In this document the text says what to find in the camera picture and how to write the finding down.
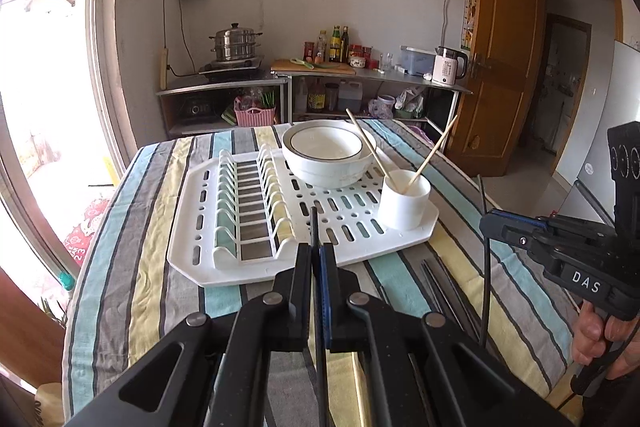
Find cooking oil bottle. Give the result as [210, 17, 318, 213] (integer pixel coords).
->
[307, 78, 326, 113]

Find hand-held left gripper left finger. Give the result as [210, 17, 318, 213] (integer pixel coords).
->
[65, 243, 313, 427]

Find person's right hand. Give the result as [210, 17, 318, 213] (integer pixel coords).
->
[571, 301, 640, 382]

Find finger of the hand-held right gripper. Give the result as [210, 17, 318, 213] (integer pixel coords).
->
[489, 208, 552, 229]
[478, 214, 547, 259]

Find stainless steel steamer pot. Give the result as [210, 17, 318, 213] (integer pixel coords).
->
[208, 23, 263, 62]

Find black cooktop stove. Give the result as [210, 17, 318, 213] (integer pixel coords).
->
[198, 56, 266, 80]

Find white cup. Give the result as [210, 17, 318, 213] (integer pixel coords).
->
[378, 170, 432, 231]

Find wooden cutting board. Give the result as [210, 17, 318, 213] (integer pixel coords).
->
[270, 58, 357, 76]

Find red seasoning jars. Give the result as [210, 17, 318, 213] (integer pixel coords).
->
[348, 44, 374, 68]

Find white electric kettle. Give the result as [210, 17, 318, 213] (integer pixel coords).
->
[432, 47, 470, 86]

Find pink plastic basket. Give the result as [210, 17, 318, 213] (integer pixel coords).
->
[234, 106, 277, 128]

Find metal shelf table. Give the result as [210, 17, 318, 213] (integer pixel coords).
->
[272, 67, 473, 134]

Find red patterned floor mat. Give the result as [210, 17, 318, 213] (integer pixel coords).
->
[62, 197, 114, 266]

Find translucent plastic storage box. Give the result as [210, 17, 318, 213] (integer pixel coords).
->
[400, 46, 439, 76]

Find dark liquid plastic jug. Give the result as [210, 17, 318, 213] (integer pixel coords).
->
[339, 79, 364, 112]

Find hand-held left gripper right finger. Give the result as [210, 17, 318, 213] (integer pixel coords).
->
[319, 243, 576, 427]

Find wooden chopstick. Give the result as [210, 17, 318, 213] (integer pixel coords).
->
[407, 115, 459, 194]
[345, 108, 389, 180]

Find colourful wall poster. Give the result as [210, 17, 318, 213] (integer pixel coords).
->
[459, 0, 480, 52]

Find person's right forearm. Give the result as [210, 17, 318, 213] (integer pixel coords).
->
[582, 369, 640, 427]

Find striped tablecloth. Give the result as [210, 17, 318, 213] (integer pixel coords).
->
[62, 118, 583, 427]

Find wooden door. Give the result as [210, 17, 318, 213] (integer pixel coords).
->
[445, 0, 547, 178]

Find white plastic dish rack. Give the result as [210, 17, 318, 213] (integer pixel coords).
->
[167, 122, 440, 288]

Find low metal stand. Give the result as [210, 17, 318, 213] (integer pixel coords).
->
[156, 74, 291, 140]

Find black kitchen appliance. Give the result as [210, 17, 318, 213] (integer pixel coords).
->
[180, 94, 221, 123]

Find white ceramic bowl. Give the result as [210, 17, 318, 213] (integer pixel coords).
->
[281, 119, 377, 188]

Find white plastic bags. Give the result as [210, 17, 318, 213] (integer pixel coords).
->
[395, 87, 426, 118]

